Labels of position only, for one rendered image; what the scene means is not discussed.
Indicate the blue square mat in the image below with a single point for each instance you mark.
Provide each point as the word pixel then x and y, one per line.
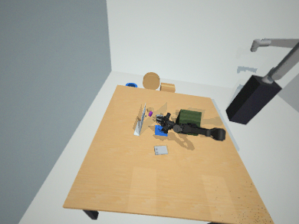
pixel 158 131

